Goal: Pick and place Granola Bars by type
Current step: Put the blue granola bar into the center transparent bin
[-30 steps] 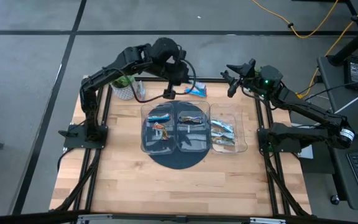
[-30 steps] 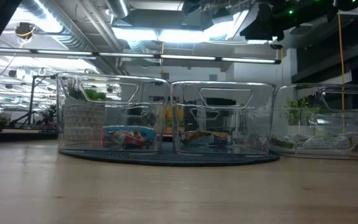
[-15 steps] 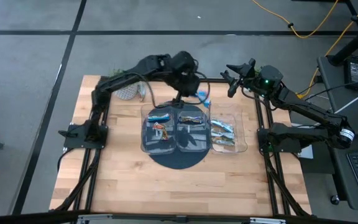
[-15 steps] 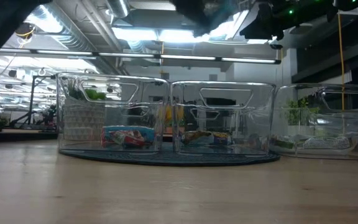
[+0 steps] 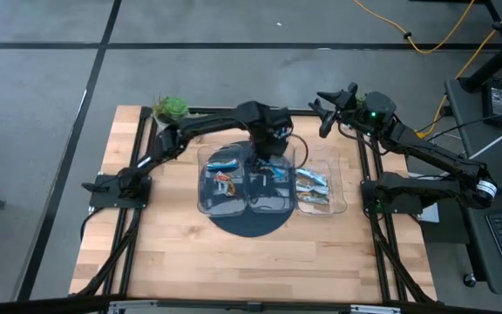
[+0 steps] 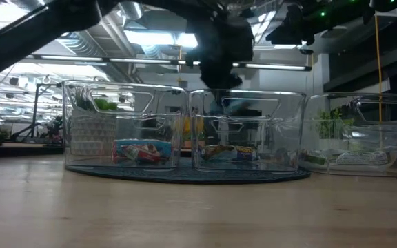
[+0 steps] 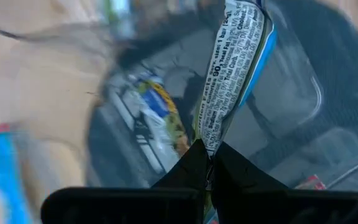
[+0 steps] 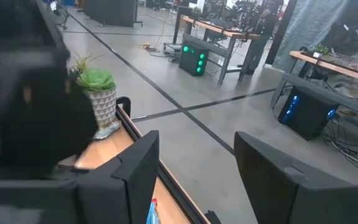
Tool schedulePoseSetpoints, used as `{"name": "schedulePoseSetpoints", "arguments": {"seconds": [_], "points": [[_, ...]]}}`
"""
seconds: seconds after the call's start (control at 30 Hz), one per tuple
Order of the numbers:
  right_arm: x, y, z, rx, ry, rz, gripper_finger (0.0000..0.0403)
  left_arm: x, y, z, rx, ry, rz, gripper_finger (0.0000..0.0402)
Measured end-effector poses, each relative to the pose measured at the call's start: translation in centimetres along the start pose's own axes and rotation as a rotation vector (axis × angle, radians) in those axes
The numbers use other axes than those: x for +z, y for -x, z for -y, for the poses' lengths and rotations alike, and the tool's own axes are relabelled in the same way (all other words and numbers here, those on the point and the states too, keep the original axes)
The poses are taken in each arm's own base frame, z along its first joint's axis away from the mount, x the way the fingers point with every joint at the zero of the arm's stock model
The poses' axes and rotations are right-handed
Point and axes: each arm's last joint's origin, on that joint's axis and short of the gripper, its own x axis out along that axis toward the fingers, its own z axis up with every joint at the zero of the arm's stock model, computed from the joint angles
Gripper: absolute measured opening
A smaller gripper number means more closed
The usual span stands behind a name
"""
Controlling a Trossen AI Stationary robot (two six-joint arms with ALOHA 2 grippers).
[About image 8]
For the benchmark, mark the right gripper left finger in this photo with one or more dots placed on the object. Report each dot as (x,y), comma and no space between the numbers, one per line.
(126,186)

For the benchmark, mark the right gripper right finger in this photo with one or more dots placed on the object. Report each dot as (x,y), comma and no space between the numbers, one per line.
(266,174)

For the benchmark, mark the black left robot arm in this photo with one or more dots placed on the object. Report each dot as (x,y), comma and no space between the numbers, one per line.
(42,124)

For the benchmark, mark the pale blue granola bar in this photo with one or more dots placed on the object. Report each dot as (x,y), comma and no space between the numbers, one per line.
(107,132)

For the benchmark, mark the black table clamp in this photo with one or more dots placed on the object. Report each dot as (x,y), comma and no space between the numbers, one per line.
(126,107)
(211,217)

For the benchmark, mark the computer tower with blue lights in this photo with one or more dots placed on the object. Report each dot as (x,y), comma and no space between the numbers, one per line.
(309,118)

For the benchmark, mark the succulent in triangle-patterned pot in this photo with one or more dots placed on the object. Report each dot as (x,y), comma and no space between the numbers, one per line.
(102,105)

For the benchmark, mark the grey low shelf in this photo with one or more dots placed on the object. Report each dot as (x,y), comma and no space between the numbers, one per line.
(346,99)

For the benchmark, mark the computer tower with green fans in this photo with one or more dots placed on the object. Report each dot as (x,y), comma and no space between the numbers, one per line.
(191,62)

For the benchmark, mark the small potted green plant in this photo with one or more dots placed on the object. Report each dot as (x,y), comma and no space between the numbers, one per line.
(196,12)
(321,50)

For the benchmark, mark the person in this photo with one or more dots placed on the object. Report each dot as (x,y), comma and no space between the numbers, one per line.
(261,37)

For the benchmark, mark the yellow floor plug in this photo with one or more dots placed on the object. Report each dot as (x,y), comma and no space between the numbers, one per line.
(146,46)

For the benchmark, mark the wooden top metal workbench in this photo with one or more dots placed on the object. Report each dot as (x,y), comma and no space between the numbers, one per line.
(216,29)

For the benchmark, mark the grey plastic curtain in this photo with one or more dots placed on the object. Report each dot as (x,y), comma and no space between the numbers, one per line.
(309,21)

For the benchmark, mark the dark room partition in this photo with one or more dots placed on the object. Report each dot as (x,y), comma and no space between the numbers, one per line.
(110,12)

